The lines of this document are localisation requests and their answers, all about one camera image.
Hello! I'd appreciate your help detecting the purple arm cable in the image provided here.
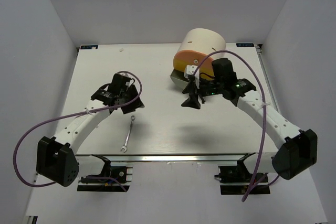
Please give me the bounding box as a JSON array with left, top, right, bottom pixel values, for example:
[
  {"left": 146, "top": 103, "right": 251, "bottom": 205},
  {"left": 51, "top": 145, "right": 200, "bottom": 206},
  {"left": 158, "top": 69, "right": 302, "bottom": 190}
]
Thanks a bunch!
[
  {"left": 193, "top": 50, "right": 280, "bottom": 202},
  {"left": 13, "top": 70, "right": 144, "bottom": 192}
]

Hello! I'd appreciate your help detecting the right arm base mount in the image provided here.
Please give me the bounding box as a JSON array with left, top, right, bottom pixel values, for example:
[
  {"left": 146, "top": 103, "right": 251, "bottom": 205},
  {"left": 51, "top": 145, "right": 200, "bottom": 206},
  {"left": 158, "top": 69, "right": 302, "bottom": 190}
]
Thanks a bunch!
[{"left": 214, "top": 166, "right": 270, "bottom": 195}]

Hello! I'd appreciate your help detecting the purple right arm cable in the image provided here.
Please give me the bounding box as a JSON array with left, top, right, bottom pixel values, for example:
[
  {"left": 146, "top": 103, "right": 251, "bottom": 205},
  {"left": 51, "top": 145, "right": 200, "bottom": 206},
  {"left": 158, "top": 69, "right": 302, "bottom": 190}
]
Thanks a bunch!
[{"left": 193, "top": 50, "right": 280, "bottom": 202}]

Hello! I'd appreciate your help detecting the blue label sticker left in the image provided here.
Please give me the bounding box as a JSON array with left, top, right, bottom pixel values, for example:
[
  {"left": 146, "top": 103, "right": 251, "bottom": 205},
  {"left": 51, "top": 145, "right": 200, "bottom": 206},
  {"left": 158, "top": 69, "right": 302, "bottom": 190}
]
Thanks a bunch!
[{"left": 80, "top": 45, "right": 98, "bottom": 50}]

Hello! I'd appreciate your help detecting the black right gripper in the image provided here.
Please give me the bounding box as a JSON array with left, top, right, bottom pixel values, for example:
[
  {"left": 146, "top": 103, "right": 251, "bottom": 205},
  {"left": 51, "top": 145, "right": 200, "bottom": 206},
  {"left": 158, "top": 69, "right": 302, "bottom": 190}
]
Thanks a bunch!
[{"left": 181, "top": 77, "right": 223, "bottom": 110}]

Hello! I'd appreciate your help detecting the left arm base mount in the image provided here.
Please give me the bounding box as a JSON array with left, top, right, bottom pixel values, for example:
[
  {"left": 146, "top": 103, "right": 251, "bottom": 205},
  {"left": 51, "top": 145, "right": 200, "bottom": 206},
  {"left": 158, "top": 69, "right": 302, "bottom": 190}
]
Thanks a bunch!
[{"left": 77, "top": 155, "right": 133, "bottom": 193}]

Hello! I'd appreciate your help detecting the aluminium table edge rail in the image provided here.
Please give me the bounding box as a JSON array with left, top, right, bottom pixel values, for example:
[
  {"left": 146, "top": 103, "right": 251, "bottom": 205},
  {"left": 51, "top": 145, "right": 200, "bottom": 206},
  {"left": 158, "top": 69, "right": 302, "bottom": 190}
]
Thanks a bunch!
[{"left": 76, "top": 152, "right": 279, "bottom": 164}]

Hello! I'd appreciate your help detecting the blue label sticker right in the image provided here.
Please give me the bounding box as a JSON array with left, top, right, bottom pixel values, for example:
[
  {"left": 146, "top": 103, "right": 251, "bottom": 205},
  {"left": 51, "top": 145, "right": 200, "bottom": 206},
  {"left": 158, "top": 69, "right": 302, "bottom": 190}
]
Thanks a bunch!
[{"left": 236, "top": 43, "right": 255, "bottom": 48}]

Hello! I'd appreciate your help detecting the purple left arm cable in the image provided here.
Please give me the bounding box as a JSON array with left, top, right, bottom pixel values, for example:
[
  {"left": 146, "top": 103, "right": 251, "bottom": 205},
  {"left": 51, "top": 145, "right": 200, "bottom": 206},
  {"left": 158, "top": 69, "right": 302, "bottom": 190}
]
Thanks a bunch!
[{"left": 13, "top": 70, "right": 144, "bottom": 192}]

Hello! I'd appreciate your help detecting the silver combination wrench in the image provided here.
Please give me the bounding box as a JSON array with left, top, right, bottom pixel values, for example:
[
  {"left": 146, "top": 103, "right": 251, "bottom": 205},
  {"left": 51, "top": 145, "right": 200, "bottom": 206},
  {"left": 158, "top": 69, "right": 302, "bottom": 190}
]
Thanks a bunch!
[{"left": 120, "top": 115, "right": 135, "bottom": 153}]

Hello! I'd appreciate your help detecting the cream round drawer cabinet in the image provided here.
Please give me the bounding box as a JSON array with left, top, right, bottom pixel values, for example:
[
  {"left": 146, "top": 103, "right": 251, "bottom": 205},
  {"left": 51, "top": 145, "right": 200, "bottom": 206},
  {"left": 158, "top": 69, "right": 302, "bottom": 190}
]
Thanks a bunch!
[{"left": 176, "top": 28, "right": 226, "bottom": 56}]

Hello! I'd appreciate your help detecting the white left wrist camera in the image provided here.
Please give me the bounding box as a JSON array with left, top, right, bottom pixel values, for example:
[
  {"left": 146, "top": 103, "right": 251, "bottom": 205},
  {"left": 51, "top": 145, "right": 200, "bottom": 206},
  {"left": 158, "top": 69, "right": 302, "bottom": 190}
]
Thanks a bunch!
[{"left": 121, "top": 73, "right": 134, "bottom": 87}]

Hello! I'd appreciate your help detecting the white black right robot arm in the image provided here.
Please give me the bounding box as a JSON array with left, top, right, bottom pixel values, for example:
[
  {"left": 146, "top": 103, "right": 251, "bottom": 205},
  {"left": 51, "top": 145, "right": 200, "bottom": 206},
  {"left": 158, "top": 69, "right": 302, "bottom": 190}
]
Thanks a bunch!
[{"left": 182, "top": 58, "right": 318, "bottom": 182}]

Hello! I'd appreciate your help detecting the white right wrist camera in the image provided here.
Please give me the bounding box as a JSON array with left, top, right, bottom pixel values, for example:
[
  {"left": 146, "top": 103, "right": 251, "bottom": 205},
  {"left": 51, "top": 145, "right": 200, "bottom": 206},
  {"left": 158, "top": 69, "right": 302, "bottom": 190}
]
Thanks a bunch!
[{"left": 184, "top": 65, "right": 200, "bottom": 89}]

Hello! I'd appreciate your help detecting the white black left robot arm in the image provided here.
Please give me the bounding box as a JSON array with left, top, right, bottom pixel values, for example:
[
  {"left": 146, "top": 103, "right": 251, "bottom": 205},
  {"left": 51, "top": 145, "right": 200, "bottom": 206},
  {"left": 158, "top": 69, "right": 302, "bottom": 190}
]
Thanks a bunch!
[{"left": 36, "top": 71, "right": 144, "bottom": 187}]

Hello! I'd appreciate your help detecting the blue label sticker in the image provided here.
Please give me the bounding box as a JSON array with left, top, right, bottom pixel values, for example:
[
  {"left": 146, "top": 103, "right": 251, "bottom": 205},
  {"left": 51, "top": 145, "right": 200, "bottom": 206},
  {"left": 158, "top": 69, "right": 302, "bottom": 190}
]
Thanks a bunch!
[
  {"left": 236, "top": 43, "right": 255, "bottom": 48},
  {"left": 80, "top": 45, "right": 98, "bottom": 50}
]

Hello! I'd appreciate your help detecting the orange top drawer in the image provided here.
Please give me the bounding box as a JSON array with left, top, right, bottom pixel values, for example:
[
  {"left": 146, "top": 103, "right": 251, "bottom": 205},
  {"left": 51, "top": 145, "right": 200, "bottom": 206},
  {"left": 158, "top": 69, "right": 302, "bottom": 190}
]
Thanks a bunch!
[{"left": 173, "top": 50, "right": 207, "bottom": 71}]

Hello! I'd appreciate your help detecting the grey bottom drawer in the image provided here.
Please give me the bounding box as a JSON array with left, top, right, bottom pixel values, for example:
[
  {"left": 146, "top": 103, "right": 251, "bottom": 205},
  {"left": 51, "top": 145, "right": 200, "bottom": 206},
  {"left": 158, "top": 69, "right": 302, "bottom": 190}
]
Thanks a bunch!
[{"left": 170, "top": 69, "right": 188, "bottom": 92}]

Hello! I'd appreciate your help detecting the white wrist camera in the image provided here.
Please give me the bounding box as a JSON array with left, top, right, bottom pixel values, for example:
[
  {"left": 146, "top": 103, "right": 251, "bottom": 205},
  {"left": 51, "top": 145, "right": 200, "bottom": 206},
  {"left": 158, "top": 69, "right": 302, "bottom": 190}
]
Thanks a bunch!
[
  {"left": 184, "top": 65, "right": 200, "bottom": 89},
  {"left": 121, "top": 73, "right": 134, "bottom": 87}
]

